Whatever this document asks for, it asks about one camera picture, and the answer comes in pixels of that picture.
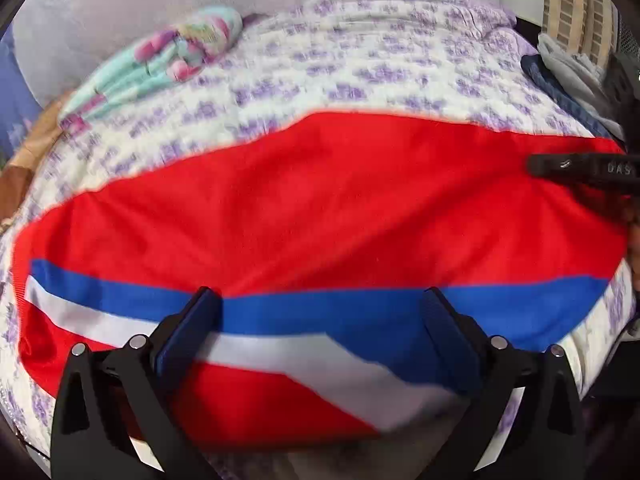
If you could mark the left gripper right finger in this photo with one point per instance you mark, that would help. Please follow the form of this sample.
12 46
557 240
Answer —
547 437

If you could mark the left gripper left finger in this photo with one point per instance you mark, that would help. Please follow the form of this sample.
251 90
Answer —
111 417

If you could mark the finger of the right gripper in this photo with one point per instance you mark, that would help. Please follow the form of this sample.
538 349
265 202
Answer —
605 172

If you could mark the red blue white pants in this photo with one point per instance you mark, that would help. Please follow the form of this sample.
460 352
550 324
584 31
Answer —
321 239

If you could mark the grey folded garment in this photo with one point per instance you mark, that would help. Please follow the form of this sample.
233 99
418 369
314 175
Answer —
580 78

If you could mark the beige brick pattern curtain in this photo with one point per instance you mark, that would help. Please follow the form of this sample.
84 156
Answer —
587 27

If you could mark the purple floral bed quilt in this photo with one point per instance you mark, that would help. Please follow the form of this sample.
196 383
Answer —
446 60

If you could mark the brown pillow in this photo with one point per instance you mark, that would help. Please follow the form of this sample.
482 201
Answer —
17 175

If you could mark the blue patterned mattress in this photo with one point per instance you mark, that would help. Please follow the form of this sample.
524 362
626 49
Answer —
18 107

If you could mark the folded teal floral blanket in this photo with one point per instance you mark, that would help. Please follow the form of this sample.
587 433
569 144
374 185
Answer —
154 63

